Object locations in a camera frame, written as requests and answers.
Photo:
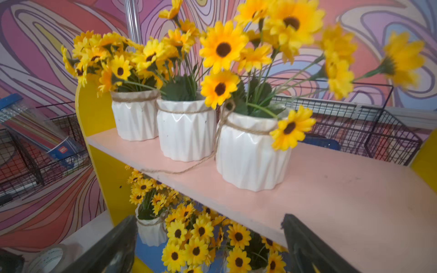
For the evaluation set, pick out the blue object in back basket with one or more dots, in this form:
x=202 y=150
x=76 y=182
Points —
x=322 y=141

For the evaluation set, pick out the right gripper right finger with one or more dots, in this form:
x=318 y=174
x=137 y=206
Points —
x=308 y=253

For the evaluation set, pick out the shelf sunflower pot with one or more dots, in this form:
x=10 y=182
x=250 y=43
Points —
x=118 y=67
x=195 y=235
x=186 y=126
x=255 y=134
x=247 y=251
x=153 y=200

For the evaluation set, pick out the black wire basket back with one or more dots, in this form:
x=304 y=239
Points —
x=362 y=129

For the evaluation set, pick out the clear tube blue cap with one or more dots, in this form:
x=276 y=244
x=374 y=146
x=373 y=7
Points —
x=33 y=126

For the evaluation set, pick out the yellow wooden shelf unit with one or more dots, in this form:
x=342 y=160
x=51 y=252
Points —
x=380 y=217

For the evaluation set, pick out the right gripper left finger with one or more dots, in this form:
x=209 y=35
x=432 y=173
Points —
x=114 y=253

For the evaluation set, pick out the black wire basket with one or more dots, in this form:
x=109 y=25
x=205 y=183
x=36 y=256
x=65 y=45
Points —
x=362 y=129
x=26 y=169

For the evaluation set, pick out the black wire basket left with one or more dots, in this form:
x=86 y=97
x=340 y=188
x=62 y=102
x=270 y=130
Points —
x=26 y=169

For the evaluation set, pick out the white tape roll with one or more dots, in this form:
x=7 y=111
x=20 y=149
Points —
x=51 y=260

